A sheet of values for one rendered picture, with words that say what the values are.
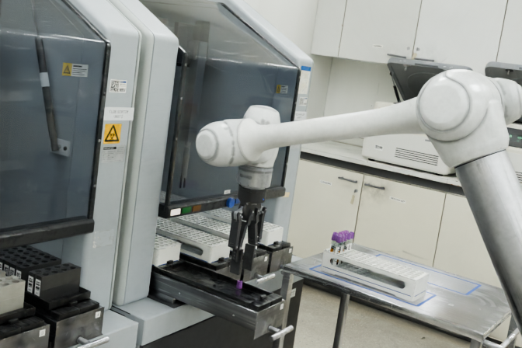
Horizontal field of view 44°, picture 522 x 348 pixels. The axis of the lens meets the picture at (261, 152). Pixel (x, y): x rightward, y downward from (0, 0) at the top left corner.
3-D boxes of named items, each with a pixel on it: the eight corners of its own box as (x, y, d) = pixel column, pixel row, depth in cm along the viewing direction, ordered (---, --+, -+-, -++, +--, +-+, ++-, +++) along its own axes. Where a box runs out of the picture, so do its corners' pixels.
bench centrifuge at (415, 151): (358, 158, 399) (375, 53, 391) (398, 154, 450) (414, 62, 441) (445, 178, 368) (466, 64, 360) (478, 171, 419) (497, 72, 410)
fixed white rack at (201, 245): (134, 240, 203) (137, 220, 202) (156, 235, 211) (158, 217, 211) (209, 267, 187) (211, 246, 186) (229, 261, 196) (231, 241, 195)
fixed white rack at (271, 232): (196, 227, 229) (198, 210, 228) (213, 223, 237) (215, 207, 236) (266, 249, 213) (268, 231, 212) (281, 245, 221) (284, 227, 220)
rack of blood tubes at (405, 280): (319, 269, 194) (322, 249, 193) (335, 263, 202) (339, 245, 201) (412, 301, 177) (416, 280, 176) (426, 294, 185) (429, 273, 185)
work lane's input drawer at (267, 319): (67, 262, 195) (69, 233, 194) (101, 253, 207) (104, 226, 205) (268, 346, 157) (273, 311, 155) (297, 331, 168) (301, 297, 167)
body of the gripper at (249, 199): (250, 181, 176) (245, 214, 177) (231, 184, 169) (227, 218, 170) (273, 187, 172) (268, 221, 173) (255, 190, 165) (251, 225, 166)
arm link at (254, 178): (231, 162, 168) (228, 184, 169) (260, 169, 164) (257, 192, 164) (251, 160, 176) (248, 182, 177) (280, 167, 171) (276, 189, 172)
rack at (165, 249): (81, 241, 194) (84, 222, 193) (106, 237, 202) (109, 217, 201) (155, 270, 178) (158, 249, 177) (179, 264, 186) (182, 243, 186)
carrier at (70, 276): (73, 289, 153) (76, 264, 152) (79, 291, 152) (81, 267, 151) (32, 301, 143) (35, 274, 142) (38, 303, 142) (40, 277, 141)
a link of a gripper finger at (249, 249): (245, 243, 176) (246, 242, 176) (241, 268, 177) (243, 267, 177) (254, 246, 174) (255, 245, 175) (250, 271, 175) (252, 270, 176)
